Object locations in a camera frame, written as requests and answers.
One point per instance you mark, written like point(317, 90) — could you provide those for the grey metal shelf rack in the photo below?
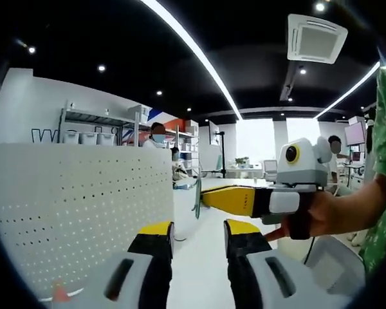
point(125, 120)

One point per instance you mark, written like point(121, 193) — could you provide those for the black monitor stand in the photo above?
point(223, 154)

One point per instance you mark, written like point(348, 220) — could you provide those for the person's right hand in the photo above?
point(328, 215)

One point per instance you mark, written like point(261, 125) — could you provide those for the white storage bin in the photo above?
point(70, 138)
point(106, 139)
point(88, 138)

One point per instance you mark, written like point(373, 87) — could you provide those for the white ceiling air conditioner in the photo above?
point(316, 38)

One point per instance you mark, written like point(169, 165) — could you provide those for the grey mesh office chair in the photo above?
point(334, 264)

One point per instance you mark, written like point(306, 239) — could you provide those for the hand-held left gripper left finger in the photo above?
point(148, 273)

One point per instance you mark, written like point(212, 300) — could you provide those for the green hook assembly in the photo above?
point(197, 199)

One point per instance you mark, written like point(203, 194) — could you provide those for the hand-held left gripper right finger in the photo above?
point(254, 277)

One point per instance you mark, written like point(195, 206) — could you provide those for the person in green shirt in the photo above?
point(384, 128)

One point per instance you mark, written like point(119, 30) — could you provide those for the small green potted plant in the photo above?
point(242, 162)

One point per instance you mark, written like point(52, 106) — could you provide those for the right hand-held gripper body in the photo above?
point(305, 167)

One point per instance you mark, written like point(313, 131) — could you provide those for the white perforated mounting plate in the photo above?
point(67, 199)

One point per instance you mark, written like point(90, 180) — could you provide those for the pink screen monitor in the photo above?
point(355, 133)

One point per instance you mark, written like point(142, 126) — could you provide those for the long ceiling light strip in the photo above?
point(197, 49)

